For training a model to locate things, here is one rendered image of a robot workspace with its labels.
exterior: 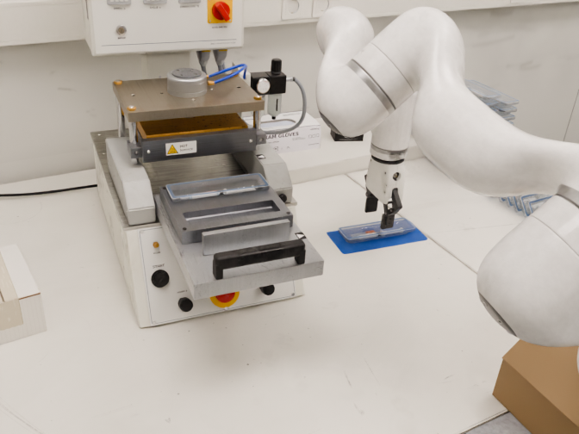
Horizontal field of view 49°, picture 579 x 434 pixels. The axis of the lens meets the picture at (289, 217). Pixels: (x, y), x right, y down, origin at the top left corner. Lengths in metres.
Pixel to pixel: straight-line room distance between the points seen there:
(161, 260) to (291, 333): 0.28
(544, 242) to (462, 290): 0.73
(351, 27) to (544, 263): 0.51
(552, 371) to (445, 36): 0.55
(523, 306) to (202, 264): 0.52
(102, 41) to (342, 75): 0.62
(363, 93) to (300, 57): 1.09
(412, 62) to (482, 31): 1.54
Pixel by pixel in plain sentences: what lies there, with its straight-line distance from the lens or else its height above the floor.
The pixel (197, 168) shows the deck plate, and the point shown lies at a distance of 1.42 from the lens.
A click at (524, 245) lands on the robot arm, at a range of 0.72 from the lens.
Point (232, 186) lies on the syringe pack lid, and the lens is 1.19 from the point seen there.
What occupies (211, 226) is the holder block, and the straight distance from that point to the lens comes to 1.08.
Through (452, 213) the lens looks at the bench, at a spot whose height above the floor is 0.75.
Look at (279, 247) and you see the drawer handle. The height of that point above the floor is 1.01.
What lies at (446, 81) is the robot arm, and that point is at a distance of 0.87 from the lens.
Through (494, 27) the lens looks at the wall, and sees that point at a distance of 2.50.
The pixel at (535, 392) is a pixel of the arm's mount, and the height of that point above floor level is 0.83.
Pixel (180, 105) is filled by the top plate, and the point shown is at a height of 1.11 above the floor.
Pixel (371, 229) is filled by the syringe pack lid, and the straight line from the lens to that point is 1.54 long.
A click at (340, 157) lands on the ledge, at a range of 1.83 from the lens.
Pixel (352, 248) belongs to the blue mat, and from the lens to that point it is 1.50.
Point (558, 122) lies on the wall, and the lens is 3.01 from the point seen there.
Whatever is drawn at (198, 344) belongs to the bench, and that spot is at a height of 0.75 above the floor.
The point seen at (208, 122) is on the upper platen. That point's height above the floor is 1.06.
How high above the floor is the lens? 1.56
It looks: 30 degrees down
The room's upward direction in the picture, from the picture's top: 4 degrees clockwise
